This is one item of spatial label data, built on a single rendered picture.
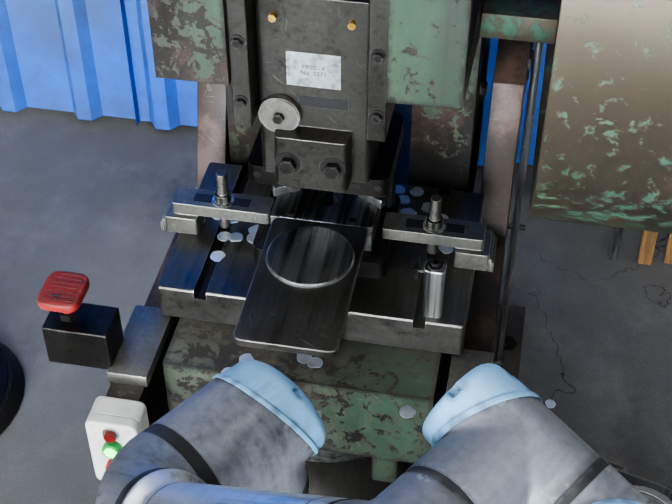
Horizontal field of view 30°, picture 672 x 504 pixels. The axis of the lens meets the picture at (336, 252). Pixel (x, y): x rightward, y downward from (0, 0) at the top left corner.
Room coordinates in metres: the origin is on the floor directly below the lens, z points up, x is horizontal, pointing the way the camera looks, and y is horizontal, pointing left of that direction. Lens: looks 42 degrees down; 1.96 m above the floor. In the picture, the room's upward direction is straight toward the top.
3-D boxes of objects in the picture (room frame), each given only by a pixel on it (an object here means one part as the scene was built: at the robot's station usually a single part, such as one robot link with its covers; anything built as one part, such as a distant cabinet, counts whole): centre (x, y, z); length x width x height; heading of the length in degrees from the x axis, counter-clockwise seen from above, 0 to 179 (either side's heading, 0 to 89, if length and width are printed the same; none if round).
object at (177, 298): (1.40, 0.01, 0.67); 0.45 x 0.30 x 0.06; 79
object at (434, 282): (1.25, -0.14, 0.75); 0.03 x 0.03 x 0.10; 79
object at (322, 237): (1.23, 0.04, 0.72); 0.25 x 0.14 x 0.14; 169
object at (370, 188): (1.41, 0.01, 0.86); 0.20 x 0.16 x 0.05; 79
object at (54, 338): (1.24, 0.36, 0.62); 0.10 x 0.06 x 0.20; 79
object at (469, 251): (1.37, -0.15, 0.76); 0.17 x 0.06 x 0.10; 79
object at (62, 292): (1.24, 0.38, 0.72); 0.07 x 0.06 x 0.08; 169
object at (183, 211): (1.43, 0.18, 0.76); 0.17 x 0.06 x 0.10; 79
